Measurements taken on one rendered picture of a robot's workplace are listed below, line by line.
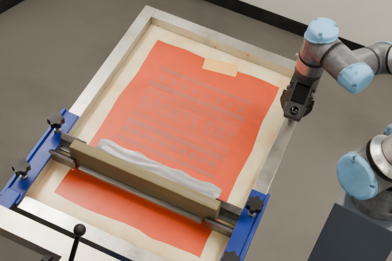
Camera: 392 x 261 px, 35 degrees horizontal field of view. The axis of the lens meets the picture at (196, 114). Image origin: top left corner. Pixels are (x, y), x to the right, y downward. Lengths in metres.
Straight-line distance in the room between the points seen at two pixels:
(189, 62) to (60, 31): 2.73
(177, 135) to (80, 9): 3.24
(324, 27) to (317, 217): 2.11
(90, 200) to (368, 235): 0.73
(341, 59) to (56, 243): 0.78
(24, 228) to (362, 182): 0.79
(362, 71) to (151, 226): 0.64
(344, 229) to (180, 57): 0.70
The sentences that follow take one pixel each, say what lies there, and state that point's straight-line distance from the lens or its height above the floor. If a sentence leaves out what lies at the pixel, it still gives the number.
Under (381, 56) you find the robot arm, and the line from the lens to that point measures 1.57.
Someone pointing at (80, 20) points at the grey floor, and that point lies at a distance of 4.74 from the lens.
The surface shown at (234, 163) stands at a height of 1.18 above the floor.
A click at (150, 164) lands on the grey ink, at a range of 1.68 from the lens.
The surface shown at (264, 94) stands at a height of 1.27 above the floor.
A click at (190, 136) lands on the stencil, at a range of 1.74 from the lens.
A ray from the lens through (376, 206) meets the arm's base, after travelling 1.67.
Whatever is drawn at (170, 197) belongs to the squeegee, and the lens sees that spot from 1.55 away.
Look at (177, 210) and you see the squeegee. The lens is 1.57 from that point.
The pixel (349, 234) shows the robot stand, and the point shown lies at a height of 1.13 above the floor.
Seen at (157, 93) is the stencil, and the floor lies 1.22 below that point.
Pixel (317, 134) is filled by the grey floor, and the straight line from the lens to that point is 4.14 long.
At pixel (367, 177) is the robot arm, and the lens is 1.47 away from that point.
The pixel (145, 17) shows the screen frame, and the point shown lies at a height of 1.33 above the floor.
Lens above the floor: 2.22
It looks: 34 degrees down
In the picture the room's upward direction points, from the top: 15 degrees clockwise
